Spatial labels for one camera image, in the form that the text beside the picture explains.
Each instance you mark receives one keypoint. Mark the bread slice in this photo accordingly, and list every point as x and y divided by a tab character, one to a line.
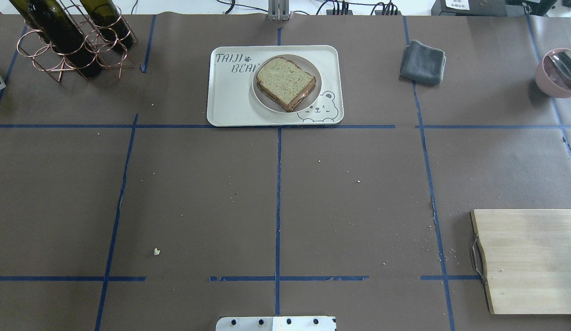
275	107
285	82

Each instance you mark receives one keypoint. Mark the white round plate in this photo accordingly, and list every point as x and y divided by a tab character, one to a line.
304	63

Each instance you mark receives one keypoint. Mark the white bear serving tray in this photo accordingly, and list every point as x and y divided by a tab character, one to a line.
231	101

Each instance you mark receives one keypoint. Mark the grey folded cloth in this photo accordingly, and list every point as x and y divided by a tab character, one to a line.
423	63

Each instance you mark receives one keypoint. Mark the black desktop box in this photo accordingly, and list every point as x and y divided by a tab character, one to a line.
475	8

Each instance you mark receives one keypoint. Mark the dark glass bottle lower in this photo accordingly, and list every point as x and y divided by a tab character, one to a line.
104	14

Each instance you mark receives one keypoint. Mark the dark glass bottle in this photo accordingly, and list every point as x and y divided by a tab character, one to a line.
104	14
56	27

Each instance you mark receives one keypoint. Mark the wooden cutting board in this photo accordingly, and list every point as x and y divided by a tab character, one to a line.
525	259

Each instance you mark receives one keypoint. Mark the dark glass bottle upper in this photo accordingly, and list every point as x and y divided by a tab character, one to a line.
56	27

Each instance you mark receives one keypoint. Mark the pink round plate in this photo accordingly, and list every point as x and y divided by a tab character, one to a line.
546	80

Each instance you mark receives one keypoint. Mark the metal scoop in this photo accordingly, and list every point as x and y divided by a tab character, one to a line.
562	63

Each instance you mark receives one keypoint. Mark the aluminium frame post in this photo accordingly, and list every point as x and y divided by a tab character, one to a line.
278	10

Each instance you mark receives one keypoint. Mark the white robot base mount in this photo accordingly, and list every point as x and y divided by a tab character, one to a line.
277	323

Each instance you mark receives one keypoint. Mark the copper wire bottle rack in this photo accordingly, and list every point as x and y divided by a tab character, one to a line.
38	50

